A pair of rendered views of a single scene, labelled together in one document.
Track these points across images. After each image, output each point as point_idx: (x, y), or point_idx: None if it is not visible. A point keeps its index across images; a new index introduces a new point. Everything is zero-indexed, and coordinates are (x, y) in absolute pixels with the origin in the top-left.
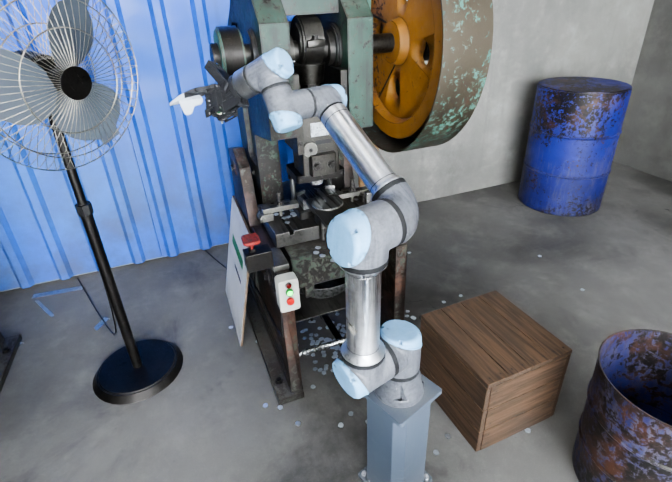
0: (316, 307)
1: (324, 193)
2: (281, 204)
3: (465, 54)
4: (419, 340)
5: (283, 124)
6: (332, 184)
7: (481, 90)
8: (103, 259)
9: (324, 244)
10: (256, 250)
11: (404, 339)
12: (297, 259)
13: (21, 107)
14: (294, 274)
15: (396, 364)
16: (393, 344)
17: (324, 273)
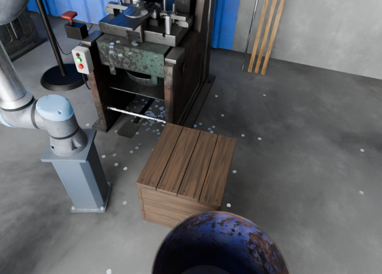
0: (130, 86)
1: (148, 7)
2: (120, 4)
3: None
4: (53, 115)
5: None
6: (179, 7)
7: None
8: (38, 3)
9: (124, 41)
10: (74, 24)
11: (42, 108)
12: (100, 43)
13: None
14: (86, 50)
15: (33, 120)
16: (36, 107)
17: (120, 62)
